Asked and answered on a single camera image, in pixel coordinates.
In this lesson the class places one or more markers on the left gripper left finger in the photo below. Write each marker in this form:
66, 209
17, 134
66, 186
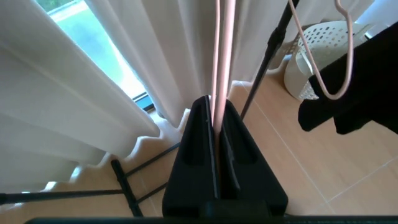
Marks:
189, 180

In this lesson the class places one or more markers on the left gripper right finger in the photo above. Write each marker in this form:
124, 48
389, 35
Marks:
255, 183

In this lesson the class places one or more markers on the pink clothes hanger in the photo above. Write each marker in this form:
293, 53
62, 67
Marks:
351, 56
225, 62

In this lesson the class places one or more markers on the black shorts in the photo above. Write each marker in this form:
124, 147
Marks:
367, 77

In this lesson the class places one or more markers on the black clothes rack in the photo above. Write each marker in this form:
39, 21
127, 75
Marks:
273, 40

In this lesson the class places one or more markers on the white laundry basket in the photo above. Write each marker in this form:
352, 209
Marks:
326, 40

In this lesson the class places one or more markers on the beige curtain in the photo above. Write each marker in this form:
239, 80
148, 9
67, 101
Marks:
46, 109
174, 46

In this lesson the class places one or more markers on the window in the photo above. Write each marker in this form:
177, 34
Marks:
93, 43

